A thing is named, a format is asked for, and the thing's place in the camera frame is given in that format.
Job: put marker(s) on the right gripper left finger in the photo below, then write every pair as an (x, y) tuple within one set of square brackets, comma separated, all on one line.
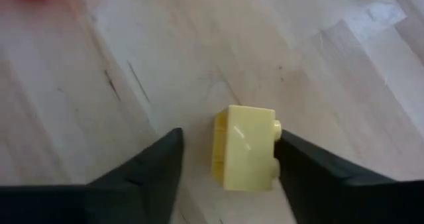
[(149, 184)]

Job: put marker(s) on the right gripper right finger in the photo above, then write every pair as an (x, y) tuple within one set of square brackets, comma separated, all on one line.
[(318, 184)]

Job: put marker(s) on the yellow small brick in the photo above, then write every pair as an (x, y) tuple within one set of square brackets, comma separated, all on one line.
[(245, 147)]

